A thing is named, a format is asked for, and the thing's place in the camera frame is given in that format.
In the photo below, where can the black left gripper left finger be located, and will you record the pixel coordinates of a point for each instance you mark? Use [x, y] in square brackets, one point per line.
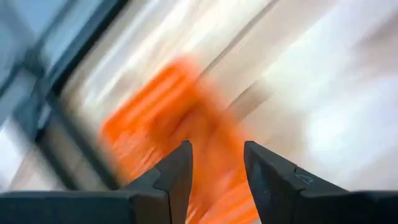
[174, 174]

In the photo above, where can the orange plastic basket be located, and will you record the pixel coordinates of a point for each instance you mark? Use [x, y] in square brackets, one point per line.
[161, 102]

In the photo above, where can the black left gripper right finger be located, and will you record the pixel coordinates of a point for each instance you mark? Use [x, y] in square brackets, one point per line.
[273, 186]

